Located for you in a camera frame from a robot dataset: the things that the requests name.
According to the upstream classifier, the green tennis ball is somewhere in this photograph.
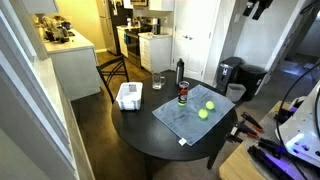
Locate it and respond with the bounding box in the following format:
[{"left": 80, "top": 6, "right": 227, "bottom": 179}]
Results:
[
  {"left": 205, "top": 100, "right": 216, "bottom": 111},
  {"left": 197, "top": 108, "right": 209, "bottom": 120}
]

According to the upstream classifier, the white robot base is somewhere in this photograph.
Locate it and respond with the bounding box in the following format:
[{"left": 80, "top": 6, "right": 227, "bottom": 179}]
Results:
[{"left": 275, "top": 80, "right": 320, "bottom": 169}]

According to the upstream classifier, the white panel door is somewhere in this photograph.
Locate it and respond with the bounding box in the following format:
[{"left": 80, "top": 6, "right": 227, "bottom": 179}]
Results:
[{"left": 171, "top": 0, "right": 222, "bottom": 82}]

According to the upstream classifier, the black bin with white logo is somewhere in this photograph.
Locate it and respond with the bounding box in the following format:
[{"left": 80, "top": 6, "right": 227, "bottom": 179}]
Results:
[{"left": 216, "top": 56, "right": 245, "bottom": 94}]

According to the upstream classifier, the large black trash can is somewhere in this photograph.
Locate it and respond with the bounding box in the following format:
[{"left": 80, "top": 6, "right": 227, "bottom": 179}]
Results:
[{"left": 237, "top": 64, "right": 268, "bottom": 102}]

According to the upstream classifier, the small grey wastebasket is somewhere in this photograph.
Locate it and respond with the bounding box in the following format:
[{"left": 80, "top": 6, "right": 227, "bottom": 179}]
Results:
[{"left": 226, "top": 83, "right": 247, "bottom": 103}]

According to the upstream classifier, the black water bottle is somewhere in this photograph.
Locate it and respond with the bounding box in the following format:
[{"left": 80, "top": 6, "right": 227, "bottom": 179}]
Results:
[{"left": 175, "top": 58, "right": 185, "bottom": 86}]

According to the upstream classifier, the white base cabinet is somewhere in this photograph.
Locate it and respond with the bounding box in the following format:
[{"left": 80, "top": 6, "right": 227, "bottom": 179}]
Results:
[{"left": 138, "top": 32, "right": 174, "bottom": 74}]

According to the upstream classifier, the black orange clamp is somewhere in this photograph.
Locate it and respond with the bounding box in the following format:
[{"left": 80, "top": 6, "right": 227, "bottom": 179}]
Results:
[
  {"left": 240, "top": 111, "right": 265, "bottom": 134},
  {"left": 225, "top": 120, "right": 260, "bottom": 144}
]

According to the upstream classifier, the clear glass mug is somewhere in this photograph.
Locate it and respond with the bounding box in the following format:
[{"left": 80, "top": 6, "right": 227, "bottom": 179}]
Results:
[{"left": 151, "top": 72, "right": 167, "bottom": 91}]

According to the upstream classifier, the stainless steel stove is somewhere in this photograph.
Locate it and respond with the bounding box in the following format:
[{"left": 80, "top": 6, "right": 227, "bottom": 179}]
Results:
[{"left": 125, "top": 23, "right": 154, "bottom": 69}]

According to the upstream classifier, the blue-grey cloth towel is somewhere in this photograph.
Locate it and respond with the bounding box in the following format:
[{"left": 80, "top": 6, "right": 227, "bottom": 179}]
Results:
[{"left": 151, "top": 84, "right": 236, "bottom": 147}]

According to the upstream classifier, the stainless steel fridge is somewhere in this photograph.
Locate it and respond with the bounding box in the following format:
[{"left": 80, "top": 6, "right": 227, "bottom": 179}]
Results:
[{"left": 96, "top": 0, "right": 135, "bottom": 56}]

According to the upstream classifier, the white plastic bin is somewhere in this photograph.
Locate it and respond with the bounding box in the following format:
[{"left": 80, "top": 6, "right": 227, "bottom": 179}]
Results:
[{"left": 115, "top": 81, "right": 144, "bottom": 112}]

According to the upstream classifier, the black wooden chair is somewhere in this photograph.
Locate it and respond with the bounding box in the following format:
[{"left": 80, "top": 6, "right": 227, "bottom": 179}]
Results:
[{"left": 95, "top": 54, "right": 130, "bottom": 104}]

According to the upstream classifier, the light wooden table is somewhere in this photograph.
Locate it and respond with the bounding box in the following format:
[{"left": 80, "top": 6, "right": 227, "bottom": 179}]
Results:
[{"left": 218, "top": 100, "right": 320, "bottom": 180}]

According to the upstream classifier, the white kitchen island counter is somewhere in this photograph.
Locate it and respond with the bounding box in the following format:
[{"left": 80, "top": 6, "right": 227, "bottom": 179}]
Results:
[{"left": 42, "top": 29, "right": 103, "bottom": 102}]

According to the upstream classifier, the countertop kitchen clutter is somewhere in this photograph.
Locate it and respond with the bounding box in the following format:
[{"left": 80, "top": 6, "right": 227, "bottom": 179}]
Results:
[{"left": 39, "top": 14, "right": 73, "bottom": 44}]

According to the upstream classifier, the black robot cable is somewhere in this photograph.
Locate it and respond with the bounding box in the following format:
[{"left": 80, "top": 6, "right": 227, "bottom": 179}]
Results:
[{"left": 275, "top": 62, "right": 320, "bottom": 149}]

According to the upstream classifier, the black mounting bracket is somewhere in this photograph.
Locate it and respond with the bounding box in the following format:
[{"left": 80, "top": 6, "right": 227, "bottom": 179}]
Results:
[{"left": 247, "top": 137, "right": 301, "bottom": 180}]

